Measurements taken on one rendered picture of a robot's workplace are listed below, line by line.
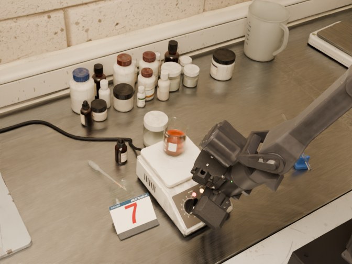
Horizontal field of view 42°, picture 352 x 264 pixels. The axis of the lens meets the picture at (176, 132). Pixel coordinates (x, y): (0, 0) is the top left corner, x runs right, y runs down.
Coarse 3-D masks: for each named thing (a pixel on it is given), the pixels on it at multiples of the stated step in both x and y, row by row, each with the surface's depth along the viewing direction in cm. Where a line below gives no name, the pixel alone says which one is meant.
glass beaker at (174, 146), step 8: (168, 120) 97; (176, 120) 98; (168, 128) 99; (176, 128) 99; (184, 128) 98; (168, 136) 95; (176, 136) 94; (184, 136) 95; (168, 144) 96; (176, 144) 96; (184, 144) 97; (168, 152) 98; (176, 152) 98
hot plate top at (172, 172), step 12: (156, 144) 102; (192, 144) 103; (144, 156) 99; (156, 156) 99; (192, 156) 100; (156, 168) 96; (168, 168) 97; (180, 168) 97; (168, 180) 94; (180, 180) 95
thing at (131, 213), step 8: (144, 200) 97; (120, 208) 95; (128, 208) 95; (136, 208) 96; (144, 208) 97; (120, 216) 95; (128, 216) 95; (136, 216) 96; (144, 216) 96; (152, 216) 97; (120, 224) 94; (128, 224) 95
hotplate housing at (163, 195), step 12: (144, 168) 99; (144, 180) 102; (156, 180) 97; (192, 180) 97; (156, 192) 98; (168, 192) 94; (180, 192) 95; (168, 204) 95; (180, 216) 93; (180, 228) 94; (192, 228) 94
